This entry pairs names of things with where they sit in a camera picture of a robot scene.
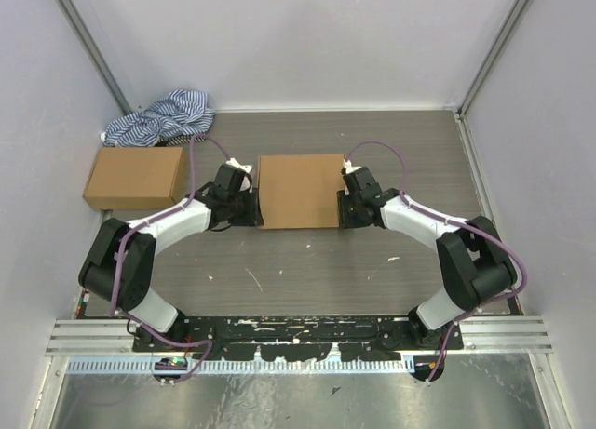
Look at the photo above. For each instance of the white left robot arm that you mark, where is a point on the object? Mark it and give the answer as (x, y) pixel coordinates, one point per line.
(120, 262)

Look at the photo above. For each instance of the blue striped cloth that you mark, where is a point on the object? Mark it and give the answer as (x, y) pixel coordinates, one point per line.
(173, 120)

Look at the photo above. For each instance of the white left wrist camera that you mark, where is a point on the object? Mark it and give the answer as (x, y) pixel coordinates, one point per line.
(247, 171)

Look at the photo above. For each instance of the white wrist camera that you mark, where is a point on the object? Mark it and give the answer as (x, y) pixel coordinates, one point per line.
(348, 167)
(247, 171)

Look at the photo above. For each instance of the white slotted cable duct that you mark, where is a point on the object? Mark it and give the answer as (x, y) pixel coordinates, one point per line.
(141, 365)

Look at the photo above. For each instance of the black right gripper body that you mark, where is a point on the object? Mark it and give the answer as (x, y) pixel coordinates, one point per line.
(350, 214)

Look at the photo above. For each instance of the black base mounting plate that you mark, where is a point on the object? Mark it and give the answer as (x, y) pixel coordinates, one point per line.
(301, 338)

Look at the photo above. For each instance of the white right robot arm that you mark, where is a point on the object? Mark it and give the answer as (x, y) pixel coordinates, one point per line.
(474, 264)

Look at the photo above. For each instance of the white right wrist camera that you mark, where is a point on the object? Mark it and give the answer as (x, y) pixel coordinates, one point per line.
(348, 167)

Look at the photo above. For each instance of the aluminium front rail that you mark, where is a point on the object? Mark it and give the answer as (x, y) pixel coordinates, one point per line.
(479, 335)

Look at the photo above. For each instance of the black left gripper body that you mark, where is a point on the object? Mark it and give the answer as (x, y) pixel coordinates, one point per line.
(244, 208)

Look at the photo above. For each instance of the closed brown cardboard box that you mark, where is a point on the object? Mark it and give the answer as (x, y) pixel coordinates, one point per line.
(137, 178)

